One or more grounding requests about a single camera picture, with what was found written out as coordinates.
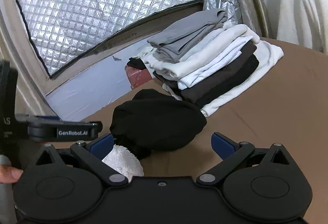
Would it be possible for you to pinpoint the black sweater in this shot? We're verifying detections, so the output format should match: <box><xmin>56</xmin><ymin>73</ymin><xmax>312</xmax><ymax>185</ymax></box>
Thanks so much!
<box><xmin>110</xmin><ymin>89</ymin><xmax>207</xmax><ymax>161</ymax></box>

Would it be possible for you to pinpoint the stack of folded clothes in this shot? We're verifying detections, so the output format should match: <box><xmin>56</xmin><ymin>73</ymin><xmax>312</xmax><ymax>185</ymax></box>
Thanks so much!
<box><xmin>147</xmin><ymin>9</ymin><xmax>284</xmax><ymax>117</ymax></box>

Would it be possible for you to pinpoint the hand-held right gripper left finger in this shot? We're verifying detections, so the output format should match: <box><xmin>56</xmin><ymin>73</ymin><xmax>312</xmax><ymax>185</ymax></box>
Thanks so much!
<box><xmin>34</xmin><ymin>133</ymin><xmax>129</xmax><ymax>187</ymax></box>

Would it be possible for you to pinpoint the black garment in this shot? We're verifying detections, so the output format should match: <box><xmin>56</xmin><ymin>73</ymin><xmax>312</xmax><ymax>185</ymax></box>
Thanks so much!
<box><xmin>127</xmin><ymin>57</ymin><xmax>148</xmax><ymax>70</ymax></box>

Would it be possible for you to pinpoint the white printed cloth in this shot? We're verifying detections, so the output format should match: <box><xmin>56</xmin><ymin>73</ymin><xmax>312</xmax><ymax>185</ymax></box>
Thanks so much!
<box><xmin>140</xmin><ymin>46</ymin><xmax>155</xmax><ymax>65</ymax></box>

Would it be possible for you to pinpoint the quilted silver window cover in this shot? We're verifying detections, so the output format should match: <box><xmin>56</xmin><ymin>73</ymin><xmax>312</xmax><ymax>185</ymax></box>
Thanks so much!
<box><xmin>9</xmin><ymin>0</ymin><xmax>205</xmax><ymax>78</ymax></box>

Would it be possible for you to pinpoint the white fluffy towel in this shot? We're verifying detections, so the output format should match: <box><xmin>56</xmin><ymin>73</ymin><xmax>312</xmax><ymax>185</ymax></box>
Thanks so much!
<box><xmin>102</xmin><ymin>144</ymin><xmax>144</xmax><ymax>184</ymax></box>

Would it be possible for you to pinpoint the person's left hand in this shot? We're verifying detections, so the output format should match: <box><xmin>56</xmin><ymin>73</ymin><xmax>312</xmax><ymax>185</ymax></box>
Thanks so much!
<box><xmin>0</xmin><ymin>165</ymin><xmax>23</xmax><ymax>184</ymax></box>

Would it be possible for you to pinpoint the white cloth cover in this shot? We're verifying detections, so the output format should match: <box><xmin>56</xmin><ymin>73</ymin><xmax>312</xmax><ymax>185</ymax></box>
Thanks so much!
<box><xmin>264</xmin><ymin>0</ymin><xmax>328</xmax><ymax>53</ymax></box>

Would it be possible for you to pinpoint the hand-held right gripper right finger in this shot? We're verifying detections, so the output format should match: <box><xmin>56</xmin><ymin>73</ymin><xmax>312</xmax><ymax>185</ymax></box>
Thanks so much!
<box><xmin>196</xmin><ymin>132</ymin><xmax>295</xmax><ymax>187</ymax></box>

